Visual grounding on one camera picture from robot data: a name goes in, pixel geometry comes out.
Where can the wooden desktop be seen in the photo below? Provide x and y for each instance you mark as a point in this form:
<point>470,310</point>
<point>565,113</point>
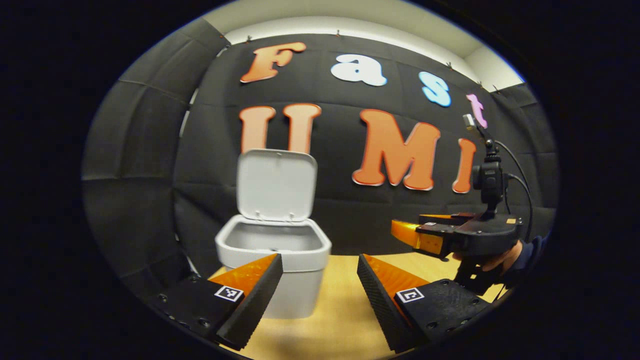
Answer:
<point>340,310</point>

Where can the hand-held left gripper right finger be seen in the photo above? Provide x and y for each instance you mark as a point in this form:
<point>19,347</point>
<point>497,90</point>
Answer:
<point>377,300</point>

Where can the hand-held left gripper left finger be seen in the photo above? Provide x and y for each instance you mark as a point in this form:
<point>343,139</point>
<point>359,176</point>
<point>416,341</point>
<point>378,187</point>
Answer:
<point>257,305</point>

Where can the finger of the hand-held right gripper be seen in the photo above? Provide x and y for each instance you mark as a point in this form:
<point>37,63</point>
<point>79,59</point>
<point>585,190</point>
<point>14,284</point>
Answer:
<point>450,218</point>
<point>425,237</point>

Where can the white desktop garbage bin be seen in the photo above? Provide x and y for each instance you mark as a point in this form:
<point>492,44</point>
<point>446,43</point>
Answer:
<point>275,185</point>

